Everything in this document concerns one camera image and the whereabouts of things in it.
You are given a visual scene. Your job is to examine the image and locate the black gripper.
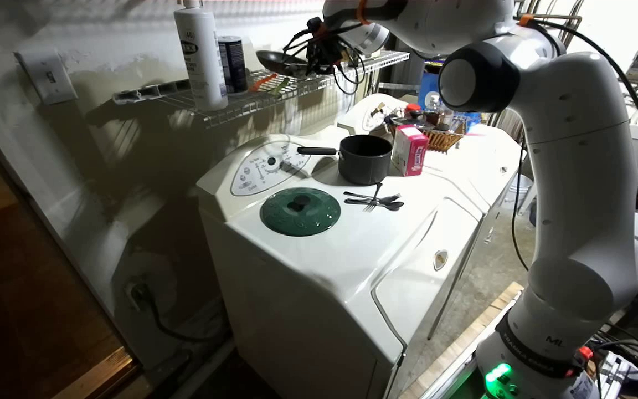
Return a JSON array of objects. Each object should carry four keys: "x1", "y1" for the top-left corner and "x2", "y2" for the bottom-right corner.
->
[{"x1": 297, "y1": 20, "x2": 352, "y2": 79}]

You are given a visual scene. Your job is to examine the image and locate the black pot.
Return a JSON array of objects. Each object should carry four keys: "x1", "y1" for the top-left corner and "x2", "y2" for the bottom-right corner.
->
[{"x1": 295, "y1": 133, "x2": 396, "y2": 189}]

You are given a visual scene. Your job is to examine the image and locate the dark blue box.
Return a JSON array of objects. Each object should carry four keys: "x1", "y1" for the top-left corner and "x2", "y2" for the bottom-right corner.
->
[{"x1": 218, "y1": 34, "x2": 251, "y2": 97}]

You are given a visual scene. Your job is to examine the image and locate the tall white bottle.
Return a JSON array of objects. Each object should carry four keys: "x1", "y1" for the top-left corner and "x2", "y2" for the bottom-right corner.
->
[{"x1": 170, "y1": 4, "x2": 230, "y2": 112}]

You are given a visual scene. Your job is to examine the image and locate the blue plastic container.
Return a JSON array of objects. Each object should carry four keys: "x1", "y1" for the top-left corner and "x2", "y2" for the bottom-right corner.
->
[{"x1": 414, "y1": 61, "x2": 485, "y2": 129}]

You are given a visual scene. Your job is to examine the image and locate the pink cardboard box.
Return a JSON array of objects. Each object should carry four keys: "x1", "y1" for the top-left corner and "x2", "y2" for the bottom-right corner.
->
[{"x1": 393, "y1": 122, "x2": 432, "y2": 180}]

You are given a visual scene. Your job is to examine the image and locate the green round lid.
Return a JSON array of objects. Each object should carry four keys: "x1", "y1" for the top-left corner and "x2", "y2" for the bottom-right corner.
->
[{"x1": 257, "y1": 184, "x2": 343, "y2": 240}]

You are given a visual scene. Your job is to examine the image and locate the black measuring spoons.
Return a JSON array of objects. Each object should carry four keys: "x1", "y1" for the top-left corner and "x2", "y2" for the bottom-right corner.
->
[{"x1": 341, "y1": 180, "x2": 407, "y2": 214}]

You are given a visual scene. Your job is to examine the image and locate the brown wicker basket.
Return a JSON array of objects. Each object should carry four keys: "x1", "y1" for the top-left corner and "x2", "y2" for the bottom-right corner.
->
[{"x1": 420, "y1": 108, "x2": 475, "y2": 154}]

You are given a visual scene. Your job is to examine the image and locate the white dryer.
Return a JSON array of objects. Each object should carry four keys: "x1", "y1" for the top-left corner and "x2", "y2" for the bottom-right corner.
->
[{"x1": 335, "y1": 90, "x2": 526, "y2": 344}]

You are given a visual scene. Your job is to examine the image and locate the white washing machine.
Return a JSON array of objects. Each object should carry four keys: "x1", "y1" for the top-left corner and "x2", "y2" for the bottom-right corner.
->
[{"x1": 194, "y1": 122, "x2": 485, "y2": 399}]

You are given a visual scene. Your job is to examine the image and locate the wooden base board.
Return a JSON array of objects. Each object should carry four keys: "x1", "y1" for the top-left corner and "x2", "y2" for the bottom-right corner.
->
[{"x1": 396, "y1": 278, "x2": 528, "y2": 399}]

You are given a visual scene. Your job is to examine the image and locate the white wire shelf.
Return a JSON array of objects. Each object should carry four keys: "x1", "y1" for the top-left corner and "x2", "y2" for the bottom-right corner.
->
[{"x1": 109, "y1": 47, "x2": 414, "y2": 133}]

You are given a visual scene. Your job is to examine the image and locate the white wall switch plate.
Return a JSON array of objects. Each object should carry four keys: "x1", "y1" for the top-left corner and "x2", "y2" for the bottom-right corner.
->
[{"x1": 13, "y1": 43, "x2": 80, "y2": 106}]

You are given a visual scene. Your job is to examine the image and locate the wall outlet with cord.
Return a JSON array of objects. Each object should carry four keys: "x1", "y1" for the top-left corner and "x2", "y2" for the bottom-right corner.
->
[{"x1": 124, "y1": 272, "x2": 227, "y2": 346}]

